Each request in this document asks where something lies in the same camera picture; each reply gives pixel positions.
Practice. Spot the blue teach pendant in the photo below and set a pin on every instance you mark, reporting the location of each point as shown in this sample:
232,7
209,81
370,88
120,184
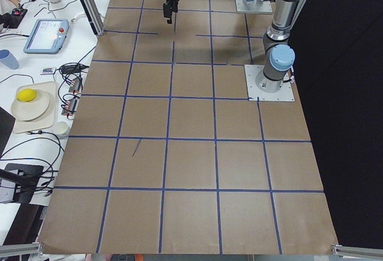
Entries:
47,36

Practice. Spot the yellow lemon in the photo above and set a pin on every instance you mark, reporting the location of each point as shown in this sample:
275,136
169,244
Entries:
27,95

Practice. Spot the blue plastic cup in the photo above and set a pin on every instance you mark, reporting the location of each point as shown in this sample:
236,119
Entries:
8,59

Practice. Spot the beige plate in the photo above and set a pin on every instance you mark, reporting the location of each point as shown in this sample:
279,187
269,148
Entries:
25,111

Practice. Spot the aluminium frame post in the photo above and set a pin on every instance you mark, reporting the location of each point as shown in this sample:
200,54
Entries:
93,17

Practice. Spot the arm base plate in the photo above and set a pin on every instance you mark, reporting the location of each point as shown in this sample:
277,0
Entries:
258,7
260,88

